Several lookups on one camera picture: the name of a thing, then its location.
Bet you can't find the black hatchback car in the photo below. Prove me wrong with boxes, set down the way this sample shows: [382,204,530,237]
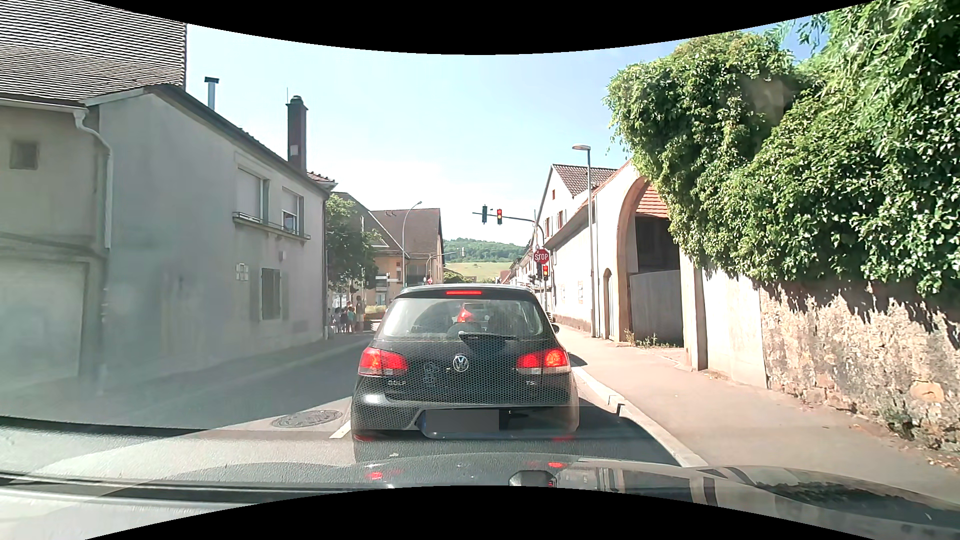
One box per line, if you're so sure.
[350,283,581,442]

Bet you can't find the car's own bonnet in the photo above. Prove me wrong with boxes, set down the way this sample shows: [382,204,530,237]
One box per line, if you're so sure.
[0,452,960,540]

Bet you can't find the group of people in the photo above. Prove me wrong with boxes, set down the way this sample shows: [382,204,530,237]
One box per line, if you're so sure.
[330,295,369,335]

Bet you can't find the stone wall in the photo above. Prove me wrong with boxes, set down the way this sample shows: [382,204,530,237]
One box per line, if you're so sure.
[678,255,960,451]

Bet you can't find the tree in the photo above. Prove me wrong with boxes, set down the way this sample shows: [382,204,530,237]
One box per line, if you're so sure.
[325,193,385,295]

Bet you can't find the grey asphalt road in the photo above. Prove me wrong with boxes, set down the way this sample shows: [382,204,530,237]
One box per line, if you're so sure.
[0,336,680,489]

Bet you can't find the dark slate roof building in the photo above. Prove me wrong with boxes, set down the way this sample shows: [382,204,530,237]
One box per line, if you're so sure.
[0,0,188,104]

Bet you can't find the wooded hill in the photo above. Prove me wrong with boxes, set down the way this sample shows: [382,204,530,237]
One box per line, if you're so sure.
[442,237,528,264]

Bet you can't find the beige house with brown roof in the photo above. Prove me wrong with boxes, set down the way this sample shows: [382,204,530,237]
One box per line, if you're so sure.
[330,191,447,309]

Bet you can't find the grey pavement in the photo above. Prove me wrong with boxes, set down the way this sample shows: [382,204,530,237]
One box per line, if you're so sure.
[556,324,960,505]
[0,330,375,421]

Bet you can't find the green climbing bushes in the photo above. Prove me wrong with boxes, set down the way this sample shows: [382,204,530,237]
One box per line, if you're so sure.
[604,0,960,297]

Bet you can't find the grey rendered house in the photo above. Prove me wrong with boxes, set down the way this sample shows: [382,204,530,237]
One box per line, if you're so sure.
[0,84,337,391]

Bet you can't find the white building with arched gateway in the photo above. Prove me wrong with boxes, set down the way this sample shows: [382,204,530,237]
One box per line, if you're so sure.
[514,159,685,348]

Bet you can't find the lamp post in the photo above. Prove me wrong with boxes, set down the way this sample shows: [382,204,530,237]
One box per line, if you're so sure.
[572,144,599,339]
[400,200,423,289]

